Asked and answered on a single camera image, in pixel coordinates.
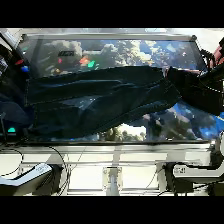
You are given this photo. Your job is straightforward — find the blue jeans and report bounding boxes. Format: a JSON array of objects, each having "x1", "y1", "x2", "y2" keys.
[{"x1": 24, "y1": 65, "x2": 183, "y2": 140}]

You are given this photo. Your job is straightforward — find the black cable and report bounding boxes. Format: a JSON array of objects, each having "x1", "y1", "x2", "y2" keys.
[
  {"x1": 0, "y1": 147, "x2": 25, "y2": 178},
  {"x1": 46, "y1": 144, "x2": 70, "y2": 197}
]

